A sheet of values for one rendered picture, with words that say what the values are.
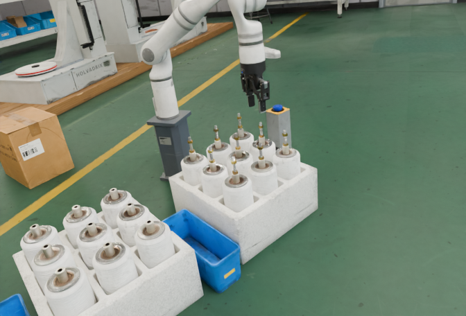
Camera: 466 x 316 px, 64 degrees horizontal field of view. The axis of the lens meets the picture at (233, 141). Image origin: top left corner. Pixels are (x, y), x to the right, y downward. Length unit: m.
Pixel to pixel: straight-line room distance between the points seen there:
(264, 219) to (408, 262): 0.45
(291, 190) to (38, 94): 2.26
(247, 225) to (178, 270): 0.26
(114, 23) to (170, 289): 3.15
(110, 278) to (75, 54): 2.67
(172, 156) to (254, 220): 0.61
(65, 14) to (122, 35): 0.64
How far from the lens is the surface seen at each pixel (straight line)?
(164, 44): 1.49
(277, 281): 1.21
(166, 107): 1.60
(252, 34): 1.07
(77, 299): 1.01
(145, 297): 1.06
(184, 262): 1.07
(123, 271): 1.02
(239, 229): 1.16
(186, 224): 1.37
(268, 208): 1.22
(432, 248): 1.37
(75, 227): 1.19
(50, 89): 3.09
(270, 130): 1.55
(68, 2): 3.49
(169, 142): 1.64
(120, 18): 3.86
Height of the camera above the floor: 0.88
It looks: 26 degrees down
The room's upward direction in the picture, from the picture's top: 7 degrees counter-clockwise
